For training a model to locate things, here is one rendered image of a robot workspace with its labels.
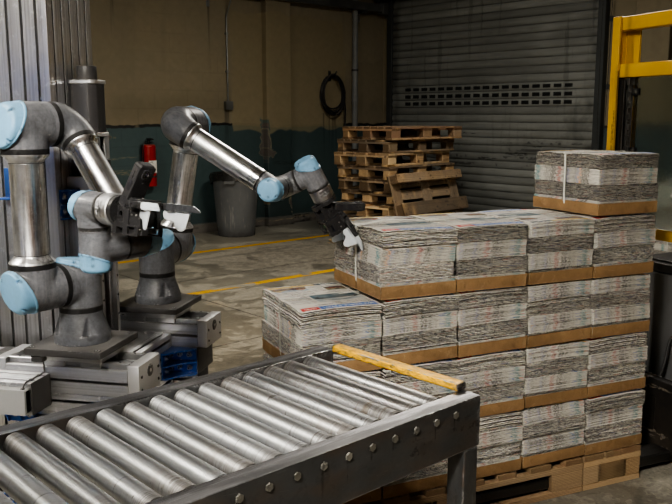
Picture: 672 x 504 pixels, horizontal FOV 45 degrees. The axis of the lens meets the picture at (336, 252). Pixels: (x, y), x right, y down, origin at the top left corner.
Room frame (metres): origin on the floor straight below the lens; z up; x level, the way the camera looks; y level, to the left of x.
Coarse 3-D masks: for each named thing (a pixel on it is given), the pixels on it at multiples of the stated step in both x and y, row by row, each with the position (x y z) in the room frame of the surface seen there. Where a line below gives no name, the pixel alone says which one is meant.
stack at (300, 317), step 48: (288, 288) 2.78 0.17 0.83; (336, 288) 2.79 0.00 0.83; (528, 288) 2.83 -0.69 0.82; (576, 288) 2.91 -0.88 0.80; (288, 336) 2.56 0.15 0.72; (336, 336) 2.50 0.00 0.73; (384, 336) 2.57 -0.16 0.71; (432, 336) 2.65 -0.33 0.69; (480, 336) 2.73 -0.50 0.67; (528, 336) 2.81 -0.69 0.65; (432, 384) 2.65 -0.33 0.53; (480, 384) 2.72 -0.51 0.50; (528, 384) 2.81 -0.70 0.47; (576, 384) 2.90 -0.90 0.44; (480, 432) 2.74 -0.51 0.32; (528, 432) 2.82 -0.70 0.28; (576, 432) 2.91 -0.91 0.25; (480, 480) 2.73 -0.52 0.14; (576, 480) 2.92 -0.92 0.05
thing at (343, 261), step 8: (376, 216) 2.97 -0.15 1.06; (384, 216) 2.97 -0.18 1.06; (392, 216) 2.97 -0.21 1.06; (400, 216) 2.98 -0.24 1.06; (336, 248) 2.90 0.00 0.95; (344, 248) 2.84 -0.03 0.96; (352, 248) 2.77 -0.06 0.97; (336, 256) 2.89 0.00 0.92; (344, 256) 2.82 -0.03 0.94; (352, 256) 2.76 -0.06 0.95; (336, 264) 2.89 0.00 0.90; (344, 264) 2.82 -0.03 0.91; (352, 272) 2.77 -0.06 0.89
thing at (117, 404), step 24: (264, 360) 2.03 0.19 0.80; (288, 360) 2.03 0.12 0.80; (168, 384) 1.84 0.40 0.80; (192, 384) 1.84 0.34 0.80; (216, 384) 1.88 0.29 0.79; (72, 408) 1.68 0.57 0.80; (96, 408) 1.68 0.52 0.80; (120, 408) 1.71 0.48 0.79; (0, 432) 1.55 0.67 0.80; (24, 432) 1.57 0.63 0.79
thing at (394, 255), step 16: (400, 224) 2.77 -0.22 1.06; (416, 224) 2.76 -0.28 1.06; (432, 224) 2.75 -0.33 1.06; (368, 240) 2.66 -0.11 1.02; (384, 240) 2.57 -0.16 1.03; (400, 240) 2.59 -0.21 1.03; (416, 240) 2.62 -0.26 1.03; (432, 240) 2.64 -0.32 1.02; (448, 240) 2.67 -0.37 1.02; (368, 256) 2.65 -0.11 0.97; (384, 256) 2.58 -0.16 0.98; (400, 256) 2.60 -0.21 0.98; (416, 256) 2.63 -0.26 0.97; (432, 256) 2.65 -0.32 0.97; (448, 256) 2.68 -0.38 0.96; (368, 272) 2.64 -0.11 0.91; (384, 272) 2.58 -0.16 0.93; (400, 272) 2.60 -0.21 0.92; (416, 272) 2.63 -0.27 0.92; (432, 272) 2.65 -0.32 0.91; (448, 272) 2.68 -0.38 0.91
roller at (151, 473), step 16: (80, 416) 1.64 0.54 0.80; (80, 432) 1.58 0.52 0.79; (96, 432) 1.55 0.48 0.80; (96, 448) 1.52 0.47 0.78; (112, 448) 1.48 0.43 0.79; (128, 448) 1.47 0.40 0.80; (128, 464) 1.42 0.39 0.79; (144, 464) 1.40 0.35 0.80; (160, 464) 1.40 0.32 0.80; (144, 480) 1.38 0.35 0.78; (160, 480) 1.35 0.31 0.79; (176, 480) 1.33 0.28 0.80
